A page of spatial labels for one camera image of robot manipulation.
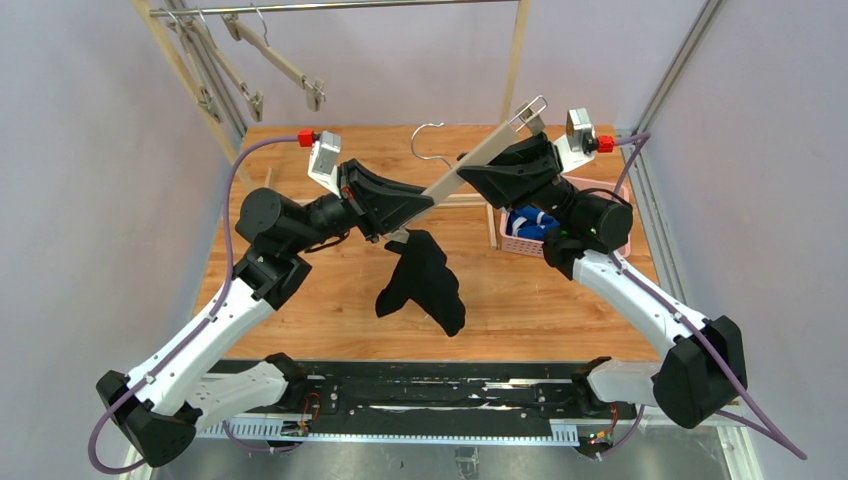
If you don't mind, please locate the blue underwear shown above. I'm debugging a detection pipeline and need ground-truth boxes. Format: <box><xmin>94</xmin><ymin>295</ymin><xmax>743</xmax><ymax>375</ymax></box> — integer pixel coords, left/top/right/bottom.
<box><xmin>506</xmin><ymin>206</ymin><xmax>560</xmax><ymax>241</ymax></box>

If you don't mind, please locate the beige hanger with black underwear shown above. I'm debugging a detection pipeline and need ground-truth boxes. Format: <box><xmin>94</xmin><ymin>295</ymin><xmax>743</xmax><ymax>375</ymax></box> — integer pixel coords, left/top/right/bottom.
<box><xmin>384</xmin><ymin>94</ymin><xmax>550</xmax><ymax>246</ymax></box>

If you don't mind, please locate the black underwear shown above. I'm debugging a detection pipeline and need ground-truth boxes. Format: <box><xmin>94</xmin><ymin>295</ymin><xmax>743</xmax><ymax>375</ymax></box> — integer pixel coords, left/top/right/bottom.
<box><xmin>375</xmin><ymin>230</ymin><xmax>466</xmax><ymax>337</ymax></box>

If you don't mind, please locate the beige hanger with blue underwear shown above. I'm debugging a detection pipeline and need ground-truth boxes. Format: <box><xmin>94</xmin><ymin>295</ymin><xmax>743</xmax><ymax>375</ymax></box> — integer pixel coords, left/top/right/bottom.
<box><xmin>222</xmin><ymin>14</ymin><xmax>326</xmax><ymax>112</ymax></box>

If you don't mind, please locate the beige hanger with cream underwear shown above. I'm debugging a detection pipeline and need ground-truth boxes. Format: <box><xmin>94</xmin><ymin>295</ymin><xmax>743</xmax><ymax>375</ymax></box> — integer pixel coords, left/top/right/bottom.
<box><xmin>191</xmin><ymin>20</ymin><xmax>264</xmax><ymax>122</ymax></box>

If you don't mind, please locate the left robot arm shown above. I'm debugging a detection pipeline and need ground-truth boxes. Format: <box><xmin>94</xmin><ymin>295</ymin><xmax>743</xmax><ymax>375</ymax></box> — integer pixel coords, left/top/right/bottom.
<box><xmin>97</xmin><ymin>160</ymin><xmax>453</xmax><ymax>467</ymax></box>

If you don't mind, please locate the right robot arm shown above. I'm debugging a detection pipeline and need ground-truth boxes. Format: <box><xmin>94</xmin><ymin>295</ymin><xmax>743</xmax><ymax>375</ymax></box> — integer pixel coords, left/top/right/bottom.
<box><xmin>457</xmin><ymin>133</ymin><xmax>749</xmax><ymax>429</ymax></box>

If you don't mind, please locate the empty beige clip hanger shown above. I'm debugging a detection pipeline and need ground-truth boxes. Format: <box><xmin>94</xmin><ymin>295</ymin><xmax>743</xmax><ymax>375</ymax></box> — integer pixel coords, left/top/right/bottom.
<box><xmin>168</xmin><ymin>17</ymin><xmax>222</xmax><ymax>124</ymax></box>

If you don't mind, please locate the pink plastic basket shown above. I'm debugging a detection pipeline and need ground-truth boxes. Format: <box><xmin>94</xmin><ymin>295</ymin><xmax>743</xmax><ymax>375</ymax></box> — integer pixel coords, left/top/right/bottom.
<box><xmin>499</xmin><ymin>176</ymin><xmax>632</xmax><ymax>258</ymax></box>

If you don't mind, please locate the wooden clothes rack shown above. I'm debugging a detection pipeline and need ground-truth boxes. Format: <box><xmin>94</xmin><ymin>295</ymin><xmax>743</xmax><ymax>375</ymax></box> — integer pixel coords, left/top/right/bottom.
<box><xmin>129</xmin><ymin>0</ymin><xmax>533</xmax><ymax>252</ymax></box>

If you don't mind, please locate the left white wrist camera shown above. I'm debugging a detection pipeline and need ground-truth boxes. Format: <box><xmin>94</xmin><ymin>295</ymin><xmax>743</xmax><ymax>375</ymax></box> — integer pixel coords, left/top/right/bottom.
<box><xmin>307</xmin><ymin>131</ymin><xmax>341</xmax><ymax>197</ymax></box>

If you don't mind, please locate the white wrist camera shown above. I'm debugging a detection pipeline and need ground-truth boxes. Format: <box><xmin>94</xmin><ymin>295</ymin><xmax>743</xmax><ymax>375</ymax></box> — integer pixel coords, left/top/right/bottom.
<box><xmin>307</xmin><ymin>131</ymin><xmax>341</xmax><ymax>197</ymax></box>
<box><xmin>553</xmin><ymin>108</ymin><xmax>597</xmax><ymax>174</ymax></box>

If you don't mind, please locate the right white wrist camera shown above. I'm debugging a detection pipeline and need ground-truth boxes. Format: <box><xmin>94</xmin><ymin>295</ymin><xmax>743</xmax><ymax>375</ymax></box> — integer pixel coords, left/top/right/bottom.
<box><xmin>553</xmin><ymin>108</ymin><xmax>597</xmax><ymax>174</ymax></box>

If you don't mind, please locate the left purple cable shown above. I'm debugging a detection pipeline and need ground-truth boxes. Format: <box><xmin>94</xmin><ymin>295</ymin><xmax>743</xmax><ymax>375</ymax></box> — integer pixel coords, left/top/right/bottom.
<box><xmin>87</xmin><ymin>129</ymin><xmax>316</xmax><ymax>476</ymax></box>

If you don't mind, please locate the purple cable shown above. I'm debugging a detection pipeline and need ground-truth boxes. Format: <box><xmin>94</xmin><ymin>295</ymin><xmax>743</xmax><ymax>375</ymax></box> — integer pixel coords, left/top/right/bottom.
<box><xmin>87</xmin><ymin>129</ymin><xmax>316</xmax><ymax>476</ymax></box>
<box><xmin>596</xmin><ymin>132</ymin><xmax>810</xmax><ymax>462</ymax></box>

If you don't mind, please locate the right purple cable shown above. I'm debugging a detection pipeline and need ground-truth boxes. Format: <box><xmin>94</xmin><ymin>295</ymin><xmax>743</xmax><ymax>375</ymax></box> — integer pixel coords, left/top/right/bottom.
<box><xmin>596</xmin><ymin>132</ymin><xmax>810</xmax><ymax>462</ymax></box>

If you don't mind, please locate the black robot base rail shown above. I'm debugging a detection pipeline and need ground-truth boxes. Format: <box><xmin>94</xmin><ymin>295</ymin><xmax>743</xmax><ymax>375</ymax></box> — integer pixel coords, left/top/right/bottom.
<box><xmin>148</xmin><ymin>359</ymin><xmax>704</xmax><ymax>448</ymax></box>

